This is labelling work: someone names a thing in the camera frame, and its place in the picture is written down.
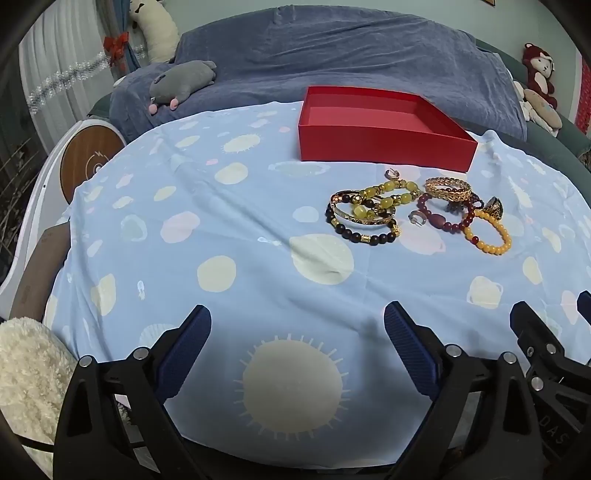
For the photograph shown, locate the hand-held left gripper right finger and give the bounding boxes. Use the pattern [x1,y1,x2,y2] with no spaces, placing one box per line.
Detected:
[384,301,550,480]

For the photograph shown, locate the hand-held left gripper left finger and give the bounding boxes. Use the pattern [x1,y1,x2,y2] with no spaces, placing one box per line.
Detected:
[55,304,213,480]

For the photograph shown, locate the orange bead bracelet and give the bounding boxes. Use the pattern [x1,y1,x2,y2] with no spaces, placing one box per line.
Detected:
[463,210,512,254]

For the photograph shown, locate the black bead bracelet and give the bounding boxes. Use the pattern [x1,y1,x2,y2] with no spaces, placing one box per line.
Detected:
[325,203,400,246]

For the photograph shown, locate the dark red bead bracelet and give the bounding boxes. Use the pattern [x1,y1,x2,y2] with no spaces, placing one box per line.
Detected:
[416,191,483,234]

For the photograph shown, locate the thin gold bangle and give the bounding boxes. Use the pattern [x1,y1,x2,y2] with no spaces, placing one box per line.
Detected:
[330,190,397,227]

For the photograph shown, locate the dark purple bead necklace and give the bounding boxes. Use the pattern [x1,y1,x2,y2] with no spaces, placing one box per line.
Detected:
[443,194,485,215]

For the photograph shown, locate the gold woven bracelet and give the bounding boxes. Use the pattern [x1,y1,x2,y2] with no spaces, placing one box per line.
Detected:
[425,176,472,204]

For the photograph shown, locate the yellow-green bead bracelet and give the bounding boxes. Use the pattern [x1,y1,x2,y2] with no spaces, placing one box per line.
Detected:
[352,179,422,221]

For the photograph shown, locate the red shallow box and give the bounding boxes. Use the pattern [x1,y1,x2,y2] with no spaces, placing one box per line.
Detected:
[298,86,478,172]

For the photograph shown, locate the light blue printed tablecloth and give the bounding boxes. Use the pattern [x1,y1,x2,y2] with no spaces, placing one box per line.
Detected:
[44,99,591,467]

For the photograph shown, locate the cream fluffy cushion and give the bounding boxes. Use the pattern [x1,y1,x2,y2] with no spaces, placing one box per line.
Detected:
[0,318,79,462]

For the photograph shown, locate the green sofa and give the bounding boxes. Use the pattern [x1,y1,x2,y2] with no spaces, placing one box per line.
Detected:
[475,39,591,185]

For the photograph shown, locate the cookie-shaped plush pillow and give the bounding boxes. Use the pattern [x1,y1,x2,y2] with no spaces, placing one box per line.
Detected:
[513,82,564,137]

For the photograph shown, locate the white round wooden-top device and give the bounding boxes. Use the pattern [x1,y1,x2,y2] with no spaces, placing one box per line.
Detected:
[46,119,126,206]

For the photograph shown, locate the red monkey plush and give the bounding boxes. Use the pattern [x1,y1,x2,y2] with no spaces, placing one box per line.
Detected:
[522,42,557,109]

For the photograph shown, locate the grey plush animal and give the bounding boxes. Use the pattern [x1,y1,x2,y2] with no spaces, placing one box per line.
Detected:
[148,60,218,114]

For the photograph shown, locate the silver tinsel garland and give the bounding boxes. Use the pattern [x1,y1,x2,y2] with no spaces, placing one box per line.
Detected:
[27,51,109,112]

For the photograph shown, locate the blue curtain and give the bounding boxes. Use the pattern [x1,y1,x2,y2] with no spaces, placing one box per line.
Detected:
[113,0,148,75]

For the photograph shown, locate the blue-grey blanket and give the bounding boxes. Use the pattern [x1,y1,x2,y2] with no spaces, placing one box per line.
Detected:
[109,6,528,141]

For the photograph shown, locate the red ribbon bow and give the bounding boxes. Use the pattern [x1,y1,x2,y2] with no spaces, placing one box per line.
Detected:
[102,31,129,70]

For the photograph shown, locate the white sheer curtain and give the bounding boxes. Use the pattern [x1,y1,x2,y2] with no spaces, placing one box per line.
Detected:
[18,14,116,162]

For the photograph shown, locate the white plush animal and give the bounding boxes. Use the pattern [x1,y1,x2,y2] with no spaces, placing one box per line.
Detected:
[128,0,180,63]

